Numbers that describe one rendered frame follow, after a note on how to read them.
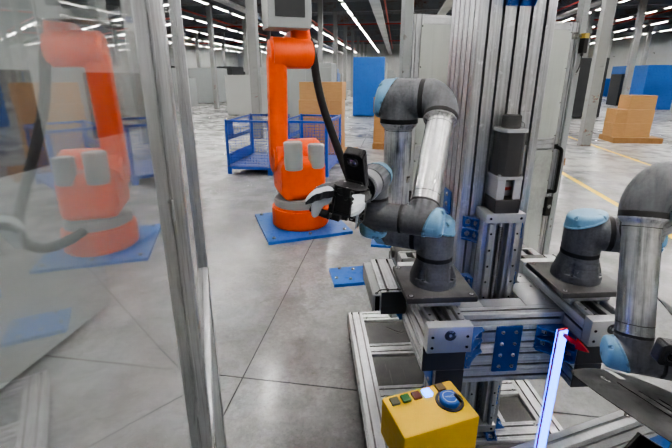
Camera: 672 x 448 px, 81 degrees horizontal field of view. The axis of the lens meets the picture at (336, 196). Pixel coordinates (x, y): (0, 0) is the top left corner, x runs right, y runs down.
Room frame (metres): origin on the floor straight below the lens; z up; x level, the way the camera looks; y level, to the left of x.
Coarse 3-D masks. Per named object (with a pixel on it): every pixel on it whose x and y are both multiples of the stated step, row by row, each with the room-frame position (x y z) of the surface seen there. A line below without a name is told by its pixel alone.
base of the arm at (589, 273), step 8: (560, 248) 1.23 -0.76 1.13; (560, 256) 1.22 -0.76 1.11; (568, 256) 1.19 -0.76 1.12; (576, 256) 1.17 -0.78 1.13; (584, 256) 1.16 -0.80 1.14; (592, 256) 1.16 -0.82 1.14; (552, 264) 1.24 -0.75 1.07; (560, 264) 1.20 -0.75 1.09; (568, 264) 1.18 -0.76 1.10; (576, 264) 1.17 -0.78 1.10; (584, 264) 1.16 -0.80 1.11; (592, 264) 1.16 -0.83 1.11; (552, 272) 1.22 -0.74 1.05; (560, 272) 1.19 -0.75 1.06; (568, 272) 1.18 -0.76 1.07; (576, 272) 1.16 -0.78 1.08; (584, 272) 1.15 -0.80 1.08; (592, 272) 1.15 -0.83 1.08; (600, 272) 1.18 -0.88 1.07; (568, 280) 1.16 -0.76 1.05; (576, 280) 1.15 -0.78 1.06; (584, 280) 1.14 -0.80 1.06; (592, 280) 1.14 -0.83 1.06; (600, 280) 1.16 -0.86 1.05
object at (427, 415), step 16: (448, 384) 0.68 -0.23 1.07; (384, 400) 0.64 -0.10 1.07; (400, 400) 0.64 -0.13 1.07; (416, 400) 0.64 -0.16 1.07; (432, 400) 0.64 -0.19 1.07; (464, 400) 0.64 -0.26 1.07; (384, 416) 0.63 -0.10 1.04; (400, 416) 0.60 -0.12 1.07; (416, 416) 0.60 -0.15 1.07; (432, 416) 0.60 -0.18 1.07; (448, 416) 0.60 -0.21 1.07; (464, 416) 0.60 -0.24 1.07; (384, 432) 0.62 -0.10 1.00; (400, 432) 0.57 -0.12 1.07; (416, 432) 0.56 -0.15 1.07; (432, 432) 0.57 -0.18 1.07; (448, 432) 0.58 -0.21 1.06; (464, 432) 0.59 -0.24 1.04
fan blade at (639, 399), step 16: (592, 368) 0.61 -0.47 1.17; (592, 384) 0.55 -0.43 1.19; (608, 384) 0.56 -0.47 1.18; (624, 384) 0.57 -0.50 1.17; (640, 384) 0.58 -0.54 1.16; (608, 400) 0.52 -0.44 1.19; (624, 400) 0.52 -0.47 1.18; (640, 400) 0.53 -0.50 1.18; (656, 400) 0.53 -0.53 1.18; (640, 416) 0.49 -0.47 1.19; (656, 416) 0.49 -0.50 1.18; (656, 432) 0.46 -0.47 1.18
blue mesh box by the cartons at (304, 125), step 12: (288, 120) 6.91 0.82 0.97; (300, 120) 8.05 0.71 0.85; (312, 120) 8.08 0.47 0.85; (336, 120) 7.55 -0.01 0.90; (288, 132) 6.90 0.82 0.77; (300, 132) 6.86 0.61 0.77; (312, 132) 6.82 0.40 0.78; (324, 132) 6.78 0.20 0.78; (336, 132) 7.55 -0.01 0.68; (324, 144) 6.78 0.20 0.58; (324, 156) 6.78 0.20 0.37; (336, 156) 7.55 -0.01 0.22
